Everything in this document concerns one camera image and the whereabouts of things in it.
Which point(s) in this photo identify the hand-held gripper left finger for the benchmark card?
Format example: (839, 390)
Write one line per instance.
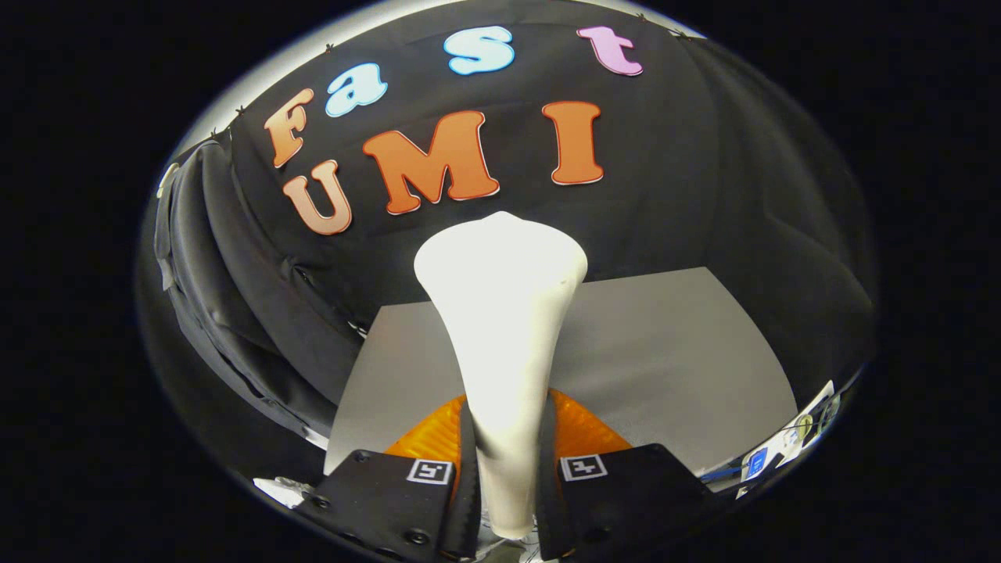
(468, 508)

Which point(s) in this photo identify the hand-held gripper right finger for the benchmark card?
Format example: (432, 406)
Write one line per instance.
(547, 508)

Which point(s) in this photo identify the white crumpled cloth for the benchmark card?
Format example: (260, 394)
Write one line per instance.
(281, 491)

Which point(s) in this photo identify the grey cabinet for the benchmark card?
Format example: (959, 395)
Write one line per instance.
(665, 352)

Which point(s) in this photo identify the black backdrop cloth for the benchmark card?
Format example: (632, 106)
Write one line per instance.
(665, 195)

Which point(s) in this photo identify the row of backdrop clips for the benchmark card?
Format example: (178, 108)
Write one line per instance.
(329, 48)

